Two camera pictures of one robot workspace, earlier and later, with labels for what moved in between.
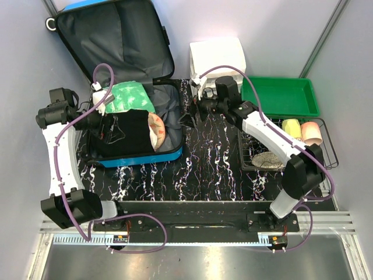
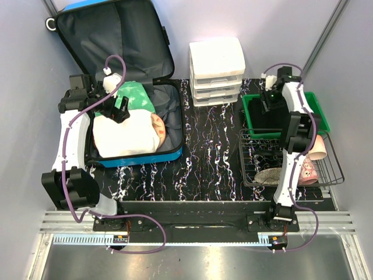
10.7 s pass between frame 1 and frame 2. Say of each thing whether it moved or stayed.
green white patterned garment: stayed
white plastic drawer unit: stayed
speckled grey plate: moved
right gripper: moved
